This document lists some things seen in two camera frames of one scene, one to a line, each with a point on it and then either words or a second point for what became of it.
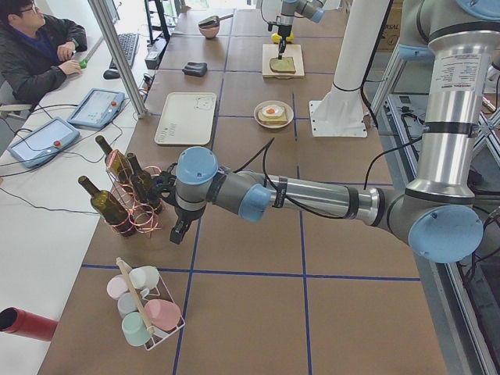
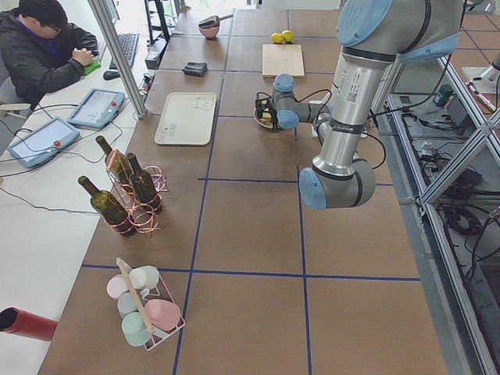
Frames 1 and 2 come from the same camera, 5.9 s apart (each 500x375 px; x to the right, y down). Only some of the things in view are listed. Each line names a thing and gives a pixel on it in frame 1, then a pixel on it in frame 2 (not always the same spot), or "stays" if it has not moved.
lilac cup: (116, 286) stays
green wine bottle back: (117, 164) stays
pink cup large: (162, 315) stays
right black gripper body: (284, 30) -> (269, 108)
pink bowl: (209, 31) stays
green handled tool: (83, 64) -> (91, 67)
